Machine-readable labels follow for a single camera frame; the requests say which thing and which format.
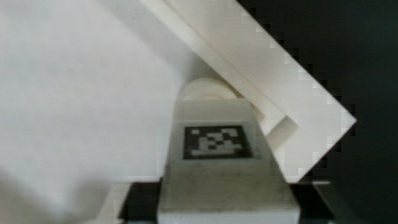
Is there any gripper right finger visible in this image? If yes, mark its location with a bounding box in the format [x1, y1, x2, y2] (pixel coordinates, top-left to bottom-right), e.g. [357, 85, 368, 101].
[290, 181, 355, 224]

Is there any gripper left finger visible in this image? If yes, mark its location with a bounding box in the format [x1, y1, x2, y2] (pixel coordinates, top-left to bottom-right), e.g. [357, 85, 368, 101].
[94, 182, 160, 224]

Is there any white leg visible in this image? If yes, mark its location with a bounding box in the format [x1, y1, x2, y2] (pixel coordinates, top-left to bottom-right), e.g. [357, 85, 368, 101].
[158, 78, 300, 224]

